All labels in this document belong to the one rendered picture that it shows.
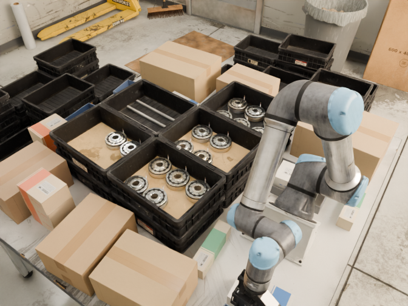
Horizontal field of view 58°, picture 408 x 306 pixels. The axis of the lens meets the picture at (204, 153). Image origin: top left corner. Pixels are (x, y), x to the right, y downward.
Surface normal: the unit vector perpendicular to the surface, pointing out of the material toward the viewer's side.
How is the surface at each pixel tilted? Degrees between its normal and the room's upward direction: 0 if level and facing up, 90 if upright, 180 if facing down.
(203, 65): 0
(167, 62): 0
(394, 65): 73
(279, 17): 90
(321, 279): 0
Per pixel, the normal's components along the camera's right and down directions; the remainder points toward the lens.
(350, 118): 0.68, 0.23
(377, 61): -0.52, 0.34
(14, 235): 0.00, -0.73
